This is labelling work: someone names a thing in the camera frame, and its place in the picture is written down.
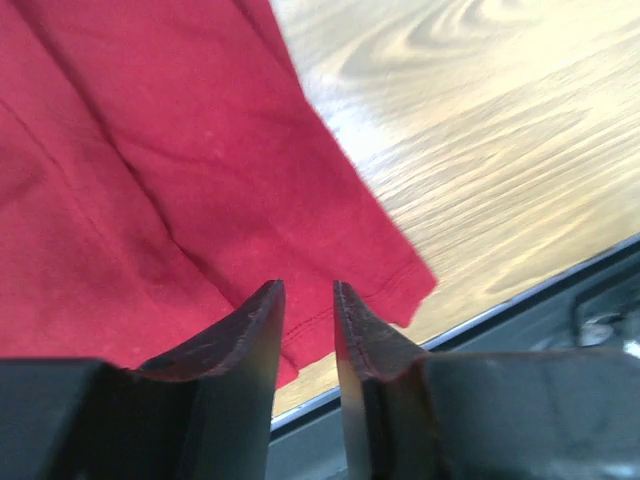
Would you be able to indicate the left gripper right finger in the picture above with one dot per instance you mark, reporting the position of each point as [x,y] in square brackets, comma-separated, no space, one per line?
[411,414]

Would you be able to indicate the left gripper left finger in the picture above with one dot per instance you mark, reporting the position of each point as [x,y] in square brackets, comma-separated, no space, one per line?
[201,410]

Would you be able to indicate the dark red t shirt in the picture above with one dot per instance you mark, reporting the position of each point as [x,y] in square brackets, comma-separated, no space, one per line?
[159,163]

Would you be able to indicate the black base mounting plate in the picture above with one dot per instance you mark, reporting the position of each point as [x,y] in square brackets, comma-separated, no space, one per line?
[606,316]

